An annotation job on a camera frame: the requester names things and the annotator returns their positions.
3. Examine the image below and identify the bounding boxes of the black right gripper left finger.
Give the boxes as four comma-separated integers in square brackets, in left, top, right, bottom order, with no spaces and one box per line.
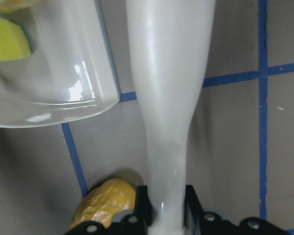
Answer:
[65,186,152,235]

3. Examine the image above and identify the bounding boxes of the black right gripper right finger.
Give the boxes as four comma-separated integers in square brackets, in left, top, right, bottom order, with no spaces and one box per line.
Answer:
[183,185,294,235]

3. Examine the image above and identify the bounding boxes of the yellow paper ball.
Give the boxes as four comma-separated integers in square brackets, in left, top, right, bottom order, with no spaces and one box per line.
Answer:
[70,178,136,230]

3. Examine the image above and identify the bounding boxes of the beige hand brush black bristles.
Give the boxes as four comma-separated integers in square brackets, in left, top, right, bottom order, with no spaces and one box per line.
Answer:
[126,0,216,235]

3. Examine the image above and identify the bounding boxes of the yellow sponge piece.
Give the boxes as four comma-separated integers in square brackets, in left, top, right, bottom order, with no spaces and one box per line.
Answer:
[0,18,32,62]

